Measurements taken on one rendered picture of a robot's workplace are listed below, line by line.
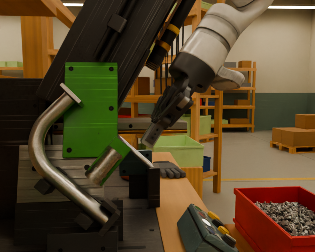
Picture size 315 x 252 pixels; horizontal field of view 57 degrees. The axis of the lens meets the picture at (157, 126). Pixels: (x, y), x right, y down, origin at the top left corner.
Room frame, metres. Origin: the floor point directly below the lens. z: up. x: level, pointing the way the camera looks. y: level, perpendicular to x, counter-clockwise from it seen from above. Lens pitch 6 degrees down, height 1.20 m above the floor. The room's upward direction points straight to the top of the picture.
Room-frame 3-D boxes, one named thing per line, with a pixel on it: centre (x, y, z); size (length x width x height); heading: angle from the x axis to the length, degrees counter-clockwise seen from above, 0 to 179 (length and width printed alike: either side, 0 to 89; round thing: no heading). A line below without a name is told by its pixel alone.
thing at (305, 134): (6.30, -3.25, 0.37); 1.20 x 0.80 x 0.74; 100
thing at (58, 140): (0.83, 0.36, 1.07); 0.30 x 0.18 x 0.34; 5
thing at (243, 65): (9.27, -1.46, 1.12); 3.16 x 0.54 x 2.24; 92
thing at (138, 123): (0.82, 0.12, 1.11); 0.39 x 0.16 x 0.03; 95
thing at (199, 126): (4.13, 0.20, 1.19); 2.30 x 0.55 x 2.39; 43
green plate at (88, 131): (0.66, 0.15, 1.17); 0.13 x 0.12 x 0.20; 5
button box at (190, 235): (0.57, -0.10, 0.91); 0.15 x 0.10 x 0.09; 5
